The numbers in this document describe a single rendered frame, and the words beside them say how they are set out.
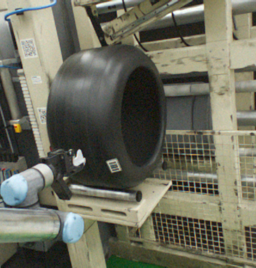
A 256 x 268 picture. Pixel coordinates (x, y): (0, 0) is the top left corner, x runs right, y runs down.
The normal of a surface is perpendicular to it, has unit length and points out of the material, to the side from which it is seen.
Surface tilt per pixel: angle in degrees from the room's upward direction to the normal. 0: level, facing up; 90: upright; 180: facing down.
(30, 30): 90
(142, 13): 90
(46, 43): 90
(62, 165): 83
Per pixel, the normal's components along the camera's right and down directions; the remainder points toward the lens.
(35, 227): 0.84, -0.06
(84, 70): -0.44, -0.54
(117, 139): 0.74, 0.08
